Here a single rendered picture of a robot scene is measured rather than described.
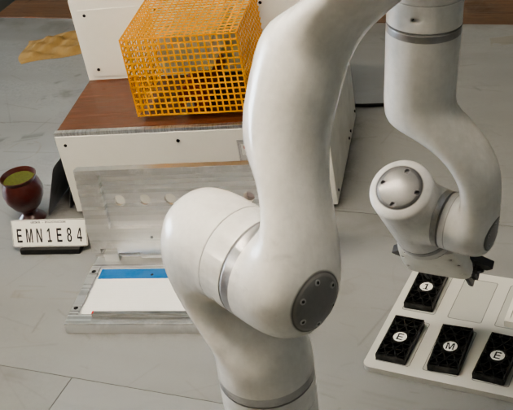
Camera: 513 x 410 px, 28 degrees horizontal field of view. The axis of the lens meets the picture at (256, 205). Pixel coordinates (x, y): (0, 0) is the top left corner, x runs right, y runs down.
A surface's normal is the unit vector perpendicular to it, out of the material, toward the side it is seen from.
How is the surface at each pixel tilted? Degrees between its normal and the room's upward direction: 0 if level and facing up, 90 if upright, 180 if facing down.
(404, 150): 0
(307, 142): 80
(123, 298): 0
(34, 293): 0
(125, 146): 90
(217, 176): 83
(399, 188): 33
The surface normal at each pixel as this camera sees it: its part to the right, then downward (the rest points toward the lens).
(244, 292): -0.68, 0.15
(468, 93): -0.15, -0.82
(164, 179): -0.20, 0.47
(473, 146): 0.55, -0.39
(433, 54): 0.14, 0.54
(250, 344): -0.07, -0.42
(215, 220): -0.34, -0.60
